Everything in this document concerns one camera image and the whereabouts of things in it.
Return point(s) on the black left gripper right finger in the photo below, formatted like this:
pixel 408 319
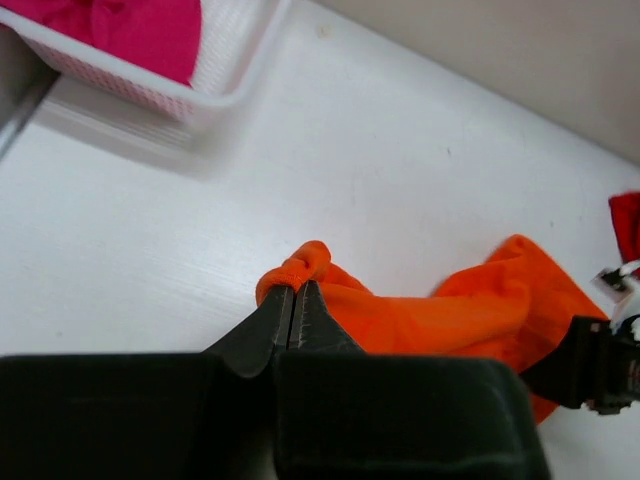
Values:
pixel 342 413

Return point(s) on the red folded t-shirt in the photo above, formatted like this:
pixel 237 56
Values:
pixel 624 210

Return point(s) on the orange t-shirt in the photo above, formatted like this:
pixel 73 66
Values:
pixel 515 307

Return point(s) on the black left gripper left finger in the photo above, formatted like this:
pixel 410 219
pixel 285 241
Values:
pixel 169 415

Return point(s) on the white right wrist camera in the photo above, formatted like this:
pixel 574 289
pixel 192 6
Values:
pixel 622 287

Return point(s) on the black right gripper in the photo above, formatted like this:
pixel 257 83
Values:
pixel 596 364

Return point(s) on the white plastic basket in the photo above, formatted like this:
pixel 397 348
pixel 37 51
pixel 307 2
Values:
pixel 236 38

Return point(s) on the magenta t-shirt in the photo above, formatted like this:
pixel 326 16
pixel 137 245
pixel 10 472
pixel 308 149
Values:
pixel 160 36

